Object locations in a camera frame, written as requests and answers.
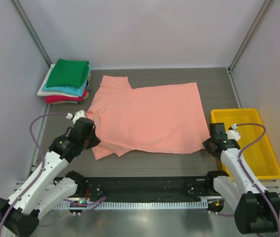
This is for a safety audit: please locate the salmon pink t shirt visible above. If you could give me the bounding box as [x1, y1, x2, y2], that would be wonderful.
[86, 76, 209, 160]

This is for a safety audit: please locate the white folded t shirt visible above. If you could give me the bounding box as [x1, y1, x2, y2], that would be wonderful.
[37, 64, 76, 98]

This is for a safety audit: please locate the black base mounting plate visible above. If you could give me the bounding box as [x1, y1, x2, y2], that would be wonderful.
[81, 176, 221, 203]

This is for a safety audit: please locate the green folded t shirt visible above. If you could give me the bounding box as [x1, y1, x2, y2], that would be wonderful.
[46, 59, 89, 88]

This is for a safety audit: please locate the red folded t shirt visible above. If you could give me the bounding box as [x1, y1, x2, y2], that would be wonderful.
[45, 86, 78, 104]

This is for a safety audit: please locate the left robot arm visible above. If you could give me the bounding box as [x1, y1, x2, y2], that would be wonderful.
[0, 117, 100, 237]

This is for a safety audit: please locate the slotted cable duct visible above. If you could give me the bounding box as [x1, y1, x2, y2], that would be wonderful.
[53, 199, 208, 211]

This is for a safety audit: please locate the left aluminium frame post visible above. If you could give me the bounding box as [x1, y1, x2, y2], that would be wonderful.
[11, 0, 52, 66]

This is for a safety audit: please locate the aluminium frame post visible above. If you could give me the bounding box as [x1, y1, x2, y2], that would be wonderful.
[11, 0, 52, 66]
[228, 0, 276, 72]

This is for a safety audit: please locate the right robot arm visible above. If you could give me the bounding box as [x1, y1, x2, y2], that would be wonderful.
[203, 123, 280, 237]

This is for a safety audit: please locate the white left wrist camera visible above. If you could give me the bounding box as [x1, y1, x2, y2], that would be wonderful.
[66, 110, 87, 125]

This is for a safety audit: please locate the grey folded t shirt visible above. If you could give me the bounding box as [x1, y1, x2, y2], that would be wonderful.
[66, 77, 91, 103]

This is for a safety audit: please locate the right aluminium frame post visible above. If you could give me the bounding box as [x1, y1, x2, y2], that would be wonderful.
[228, 0, 276, 72]

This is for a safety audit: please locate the cyan folded t shirt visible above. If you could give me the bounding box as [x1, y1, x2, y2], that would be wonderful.
[37, 64, 91, 98]

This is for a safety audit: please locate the beige folded t shirt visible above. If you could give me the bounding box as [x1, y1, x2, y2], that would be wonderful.
[79, 74, 91, 101]

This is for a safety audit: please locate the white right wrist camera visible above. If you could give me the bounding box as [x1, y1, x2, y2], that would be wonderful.
[226, 123, 241, 141]

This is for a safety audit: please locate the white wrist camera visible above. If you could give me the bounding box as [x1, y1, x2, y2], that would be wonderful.
[226, 123, 241, 141]
[66, 110, 87, 125]

